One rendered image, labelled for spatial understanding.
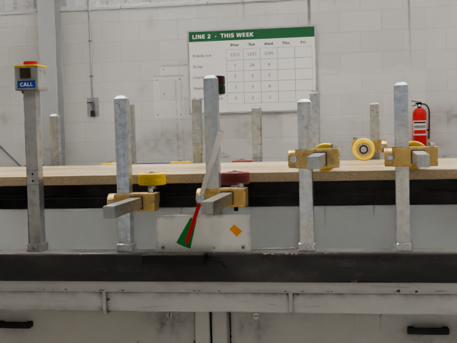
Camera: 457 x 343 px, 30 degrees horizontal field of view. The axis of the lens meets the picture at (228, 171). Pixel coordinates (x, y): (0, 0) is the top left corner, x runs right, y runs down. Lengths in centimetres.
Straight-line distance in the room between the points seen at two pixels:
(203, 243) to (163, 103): 744
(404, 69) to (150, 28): 286
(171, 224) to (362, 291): 54
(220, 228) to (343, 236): 39
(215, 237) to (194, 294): 18
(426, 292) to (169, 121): 756
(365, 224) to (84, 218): 84
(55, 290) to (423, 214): 106
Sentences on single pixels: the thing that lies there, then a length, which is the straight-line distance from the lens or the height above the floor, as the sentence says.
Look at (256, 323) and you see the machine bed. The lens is 259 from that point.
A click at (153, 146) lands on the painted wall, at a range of 973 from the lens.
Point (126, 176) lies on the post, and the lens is 235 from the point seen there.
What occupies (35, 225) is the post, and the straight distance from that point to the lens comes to 245.
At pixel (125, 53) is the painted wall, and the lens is 984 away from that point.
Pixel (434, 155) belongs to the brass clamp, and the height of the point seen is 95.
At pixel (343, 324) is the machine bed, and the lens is 257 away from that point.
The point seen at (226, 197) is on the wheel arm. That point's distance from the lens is 218.
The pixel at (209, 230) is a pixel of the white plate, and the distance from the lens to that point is 230.
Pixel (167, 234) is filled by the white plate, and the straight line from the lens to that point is 232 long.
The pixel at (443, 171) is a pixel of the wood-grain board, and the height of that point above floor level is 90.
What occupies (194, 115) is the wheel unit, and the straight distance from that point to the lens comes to 341.
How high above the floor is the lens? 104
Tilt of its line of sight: 3 degrees down
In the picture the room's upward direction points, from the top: 2 degrees counter-clockwise
